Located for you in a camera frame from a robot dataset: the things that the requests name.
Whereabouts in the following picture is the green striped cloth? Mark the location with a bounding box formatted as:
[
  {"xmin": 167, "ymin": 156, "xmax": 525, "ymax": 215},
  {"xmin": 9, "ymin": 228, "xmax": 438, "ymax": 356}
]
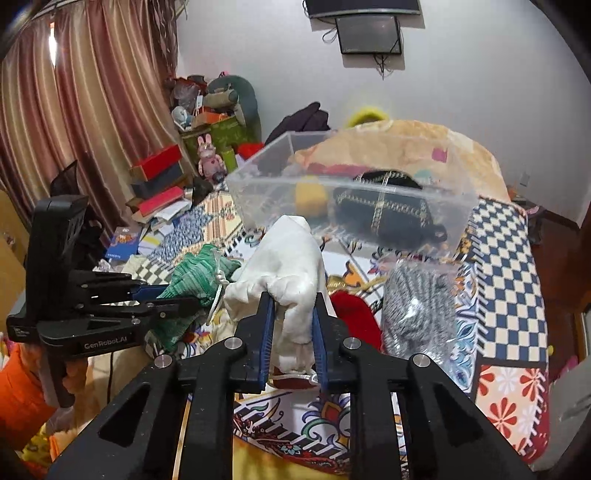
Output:
[{"xmin": 151, "ymin": 244, "xmax": 242, "ymax": 351}]

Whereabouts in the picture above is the green cardboard box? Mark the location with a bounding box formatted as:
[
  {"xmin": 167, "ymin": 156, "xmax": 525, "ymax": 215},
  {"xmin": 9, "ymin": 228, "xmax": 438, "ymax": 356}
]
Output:
[{"xmin": 180, "ymin": 117, "xmax": 253, "ymax": 164}]

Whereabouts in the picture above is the small wall monitor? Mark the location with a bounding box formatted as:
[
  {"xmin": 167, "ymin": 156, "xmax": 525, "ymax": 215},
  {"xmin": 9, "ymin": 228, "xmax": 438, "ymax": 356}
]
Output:
[{"xmin": 335, "ymin": 14, "xmax": 402, "ymax": 56}]

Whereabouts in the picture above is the red cloth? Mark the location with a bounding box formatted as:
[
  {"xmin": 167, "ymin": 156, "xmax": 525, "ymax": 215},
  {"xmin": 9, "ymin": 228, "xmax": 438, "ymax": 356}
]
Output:
[{"xmin": 329, "ymin": 291, "xmax": 383, "ymax": 351}]

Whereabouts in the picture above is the patchwork patterned bedspread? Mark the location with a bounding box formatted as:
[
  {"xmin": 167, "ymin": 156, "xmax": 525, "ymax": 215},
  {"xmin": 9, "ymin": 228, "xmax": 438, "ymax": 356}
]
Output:
[{"xmin": 119, "ymin": 188, "xmax": 551, "ymax": 476}]

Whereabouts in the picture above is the large wall television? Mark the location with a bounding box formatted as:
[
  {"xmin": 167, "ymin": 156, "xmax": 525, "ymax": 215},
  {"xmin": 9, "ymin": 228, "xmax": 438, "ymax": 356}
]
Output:
[{"xmin": 304, "ymin": 0, "xmax": 421, "ymax": 18}]

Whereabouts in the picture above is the red box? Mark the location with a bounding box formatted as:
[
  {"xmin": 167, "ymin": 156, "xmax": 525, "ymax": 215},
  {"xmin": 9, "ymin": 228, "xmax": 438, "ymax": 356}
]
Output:
[{"xmin": 129, "ymin": 144, "xmax": 182, "ymax": 182}]

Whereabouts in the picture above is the yellow sponge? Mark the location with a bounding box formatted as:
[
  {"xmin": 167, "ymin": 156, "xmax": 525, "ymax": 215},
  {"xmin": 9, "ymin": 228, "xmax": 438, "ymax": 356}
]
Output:
[{"xmin": 294, "ymin": 176, "xmax": 329, "ymax": 218}]

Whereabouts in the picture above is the yellow foam ring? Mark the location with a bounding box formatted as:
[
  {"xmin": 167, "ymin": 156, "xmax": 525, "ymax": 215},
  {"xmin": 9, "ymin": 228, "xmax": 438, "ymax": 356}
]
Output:
[{"xmin": 345, "ymin": 106, "xmax": 390, "ymax": 129}]

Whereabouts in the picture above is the black gold-trimmed pouch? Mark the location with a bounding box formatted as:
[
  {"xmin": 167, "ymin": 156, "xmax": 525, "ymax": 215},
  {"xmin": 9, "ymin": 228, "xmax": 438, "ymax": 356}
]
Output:
[{"xmin": 332, "ymin": 170, "xmax": 448, "ymax": 250}]

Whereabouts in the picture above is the beige fleece blanket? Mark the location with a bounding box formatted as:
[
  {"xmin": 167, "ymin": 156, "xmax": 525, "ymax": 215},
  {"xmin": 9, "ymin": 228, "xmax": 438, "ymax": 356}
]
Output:
[{"xmin": 290, "ymin": 120, "xmax": 511, "ymax": 204}]

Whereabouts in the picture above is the striped pink gold curtain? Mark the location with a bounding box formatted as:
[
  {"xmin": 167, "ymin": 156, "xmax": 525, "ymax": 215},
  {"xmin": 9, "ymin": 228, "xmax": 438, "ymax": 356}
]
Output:
[{"xmin": 1, "ymin": 1, "xmax": 180, "ymax": 230}]

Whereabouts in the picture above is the bagged black white yarn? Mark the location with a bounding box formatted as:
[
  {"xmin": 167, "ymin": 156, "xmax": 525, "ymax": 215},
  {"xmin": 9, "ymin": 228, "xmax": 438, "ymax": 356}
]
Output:
[{"xmin": 381, "ymin": 259, "xmax": 457, "ymax": 366}]

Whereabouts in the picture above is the grey green plush toy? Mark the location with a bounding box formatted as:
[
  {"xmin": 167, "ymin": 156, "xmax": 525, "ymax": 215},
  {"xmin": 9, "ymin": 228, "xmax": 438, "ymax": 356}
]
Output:
[{"xmin": 204, "ymin": 75, "xmax": 262, "ymax": 141}]

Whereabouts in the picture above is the pink rabbit figurine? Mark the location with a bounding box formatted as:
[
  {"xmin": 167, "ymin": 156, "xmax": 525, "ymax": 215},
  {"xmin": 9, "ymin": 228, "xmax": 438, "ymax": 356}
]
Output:
[{"xmin": 197, "ymin": 134, "xmax": 228, "ymax": 185}]

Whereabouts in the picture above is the dark purple jacket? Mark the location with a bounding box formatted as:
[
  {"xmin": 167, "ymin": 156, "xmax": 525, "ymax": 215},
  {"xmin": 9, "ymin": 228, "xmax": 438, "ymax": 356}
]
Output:
[{"xmin": 264, "ymin": 102, "xmax": 331, "ymax": 145}]

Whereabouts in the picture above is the person's left hand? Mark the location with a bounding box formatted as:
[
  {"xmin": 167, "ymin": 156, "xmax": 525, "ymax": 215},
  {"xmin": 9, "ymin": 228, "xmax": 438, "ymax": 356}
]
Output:
[{"xmin": 20, "ymin": 343, "xmax": 88, "ymax": 408}]

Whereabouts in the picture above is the clear plastic storage bin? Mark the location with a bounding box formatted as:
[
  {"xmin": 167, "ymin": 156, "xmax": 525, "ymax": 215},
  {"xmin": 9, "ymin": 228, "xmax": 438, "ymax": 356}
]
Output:
[{"xmin": 226, "ymin": 129, "xmax": 478, "ymax": 258}]

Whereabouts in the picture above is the white cloth drawstring pouch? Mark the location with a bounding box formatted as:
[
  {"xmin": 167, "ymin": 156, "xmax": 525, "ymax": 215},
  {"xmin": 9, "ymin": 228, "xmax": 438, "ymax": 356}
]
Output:
[{"xmin": 222, "ymin": 215, "xmax": 329, "ymax": 373}]

